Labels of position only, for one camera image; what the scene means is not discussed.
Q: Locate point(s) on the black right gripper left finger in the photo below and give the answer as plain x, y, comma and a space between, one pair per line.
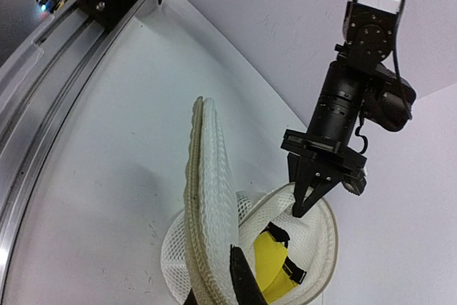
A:
191, 299

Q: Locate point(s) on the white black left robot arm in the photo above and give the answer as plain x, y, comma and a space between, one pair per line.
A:
370, 30

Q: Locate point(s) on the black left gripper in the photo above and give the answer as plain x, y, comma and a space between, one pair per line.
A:
317, 158

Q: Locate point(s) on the white mesh laundry bag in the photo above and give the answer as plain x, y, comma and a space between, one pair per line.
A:
195, 253

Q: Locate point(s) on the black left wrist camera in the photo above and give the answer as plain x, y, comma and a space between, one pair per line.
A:
356, 184

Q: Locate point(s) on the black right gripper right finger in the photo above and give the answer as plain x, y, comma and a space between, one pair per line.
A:
244, 284

